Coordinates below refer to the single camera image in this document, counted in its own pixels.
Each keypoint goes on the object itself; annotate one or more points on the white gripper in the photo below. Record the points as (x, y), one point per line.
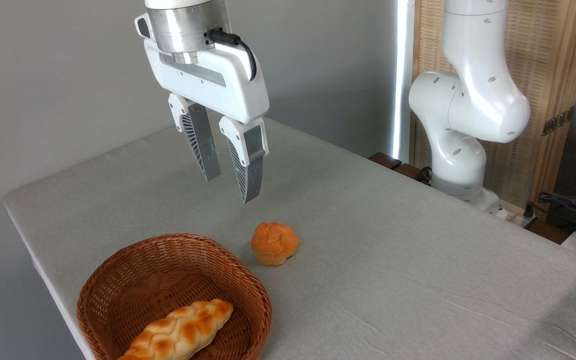
(228, 85)

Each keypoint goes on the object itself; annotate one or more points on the braided bread loaf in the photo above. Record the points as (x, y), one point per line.
(183, 330)

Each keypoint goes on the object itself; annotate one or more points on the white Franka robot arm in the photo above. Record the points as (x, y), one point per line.
(468, 100)

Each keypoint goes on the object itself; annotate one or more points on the round orange bread bun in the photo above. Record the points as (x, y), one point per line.
(274, 244)

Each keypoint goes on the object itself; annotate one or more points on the dark brown wooden block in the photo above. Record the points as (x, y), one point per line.
(384, 160)

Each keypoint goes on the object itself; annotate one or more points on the brown wicker basket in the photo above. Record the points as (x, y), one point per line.
(118, 280)

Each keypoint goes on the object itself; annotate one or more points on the grey tablecloth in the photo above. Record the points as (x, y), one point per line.
(393, 250)

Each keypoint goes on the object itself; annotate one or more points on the white power strip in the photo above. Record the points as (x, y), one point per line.
(515, 217)

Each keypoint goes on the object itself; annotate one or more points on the dark metal screen hinge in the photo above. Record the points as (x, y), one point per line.
(558, 121)

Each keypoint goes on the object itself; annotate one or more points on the wooden folding screen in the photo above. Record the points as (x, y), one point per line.
(548, 50)

